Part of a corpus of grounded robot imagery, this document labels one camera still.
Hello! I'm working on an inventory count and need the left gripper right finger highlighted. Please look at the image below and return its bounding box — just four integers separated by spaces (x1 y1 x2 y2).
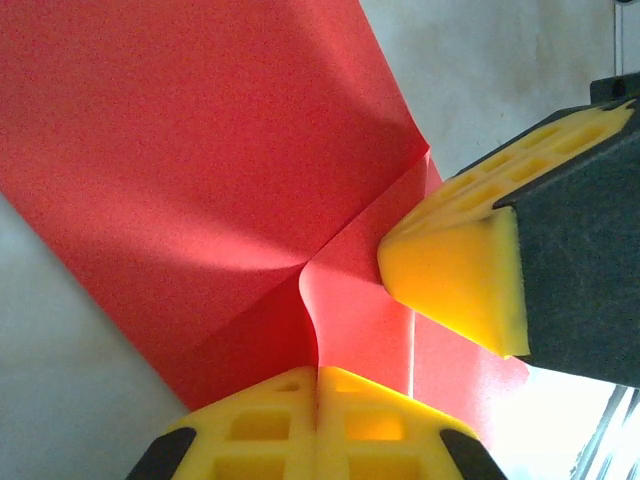
315 366 507 480

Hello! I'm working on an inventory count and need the red square paper sheet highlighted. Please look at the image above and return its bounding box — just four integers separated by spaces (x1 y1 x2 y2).
0 0 531 416

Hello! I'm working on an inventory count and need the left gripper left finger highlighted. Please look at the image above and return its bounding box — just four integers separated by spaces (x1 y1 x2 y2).
127 366 319 480

